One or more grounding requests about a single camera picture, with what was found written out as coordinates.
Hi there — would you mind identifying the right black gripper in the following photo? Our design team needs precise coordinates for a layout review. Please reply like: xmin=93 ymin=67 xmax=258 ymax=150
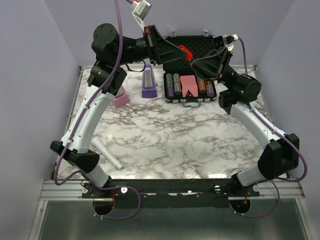
xmin=188 ymin=46 xmax=240 ymax=92

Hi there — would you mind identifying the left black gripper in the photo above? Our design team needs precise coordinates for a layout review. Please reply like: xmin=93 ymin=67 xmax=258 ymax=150
xmin=113 ymin=23 xmax=187 ymax=66

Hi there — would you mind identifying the red key fob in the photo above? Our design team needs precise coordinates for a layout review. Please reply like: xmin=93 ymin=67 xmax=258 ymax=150
xmin=178 ymin=45 xmax=193 ymax=61

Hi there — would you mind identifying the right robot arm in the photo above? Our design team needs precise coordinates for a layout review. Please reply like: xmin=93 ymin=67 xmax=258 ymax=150
xmin=190 ymin=47 xmax=300 ymax=196

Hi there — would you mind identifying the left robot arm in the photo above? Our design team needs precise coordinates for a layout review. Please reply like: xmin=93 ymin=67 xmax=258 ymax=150
xmin=50 ymin=23 xmax=188 ymax=198

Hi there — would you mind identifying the pink playing card deck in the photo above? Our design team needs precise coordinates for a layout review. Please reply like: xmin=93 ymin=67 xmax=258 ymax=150
xmin=180 ymin=75 xmax=199 ymax=98

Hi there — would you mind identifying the black poker chip case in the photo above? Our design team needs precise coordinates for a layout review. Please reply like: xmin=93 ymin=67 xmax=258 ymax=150
xmin=163 ymin=35 xmax=218 ymax=107

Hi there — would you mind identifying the purple metronome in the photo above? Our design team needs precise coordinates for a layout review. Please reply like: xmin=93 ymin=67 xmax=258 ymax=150
xmin=141 ymin=64 xmax=158 ymax=99

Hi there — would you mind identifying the pink metronome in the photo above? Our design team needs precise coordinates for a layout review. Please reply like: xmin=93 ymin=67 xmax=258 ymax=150
xmin=113 ymin=86 xmax=130 ymax=109

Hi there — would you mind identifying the white microphone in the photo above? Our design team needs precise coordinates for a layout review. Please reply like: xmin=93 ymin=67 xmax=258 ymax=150
xmin=90 ymin=135 xmax=123 ymax=170

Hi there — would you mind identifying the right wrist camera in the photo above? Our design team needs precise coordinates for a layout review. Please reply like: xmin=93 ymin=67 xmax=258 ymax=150
xmin=212 ymin=34 xmax=239 ymax=51

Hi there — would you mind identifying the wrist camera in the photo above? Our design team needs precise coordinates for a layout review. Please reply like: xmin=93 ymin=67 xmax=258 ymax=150
xmin=131 ymin=0 xmax=152 ymax=27
xmin=212 ymin=34 xmax=239 ymax=51

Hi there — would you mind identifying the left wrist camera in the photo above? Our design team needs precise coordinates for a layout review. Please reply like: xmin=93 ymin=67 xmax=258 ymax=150
xmin=131 ymin=0 xmax=152 ymax=27

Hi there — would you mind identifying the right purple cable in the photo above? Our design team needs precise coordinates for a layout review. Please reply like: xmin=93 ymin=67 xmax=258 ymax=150
xmin=228 ymin=36 xmax=308 ymax=218

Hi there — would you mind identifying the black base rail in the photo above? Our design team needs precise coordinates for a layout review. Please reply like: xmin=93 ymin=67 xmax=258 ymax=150
xmin=82 ymin=178 xmax=260 ymax=209

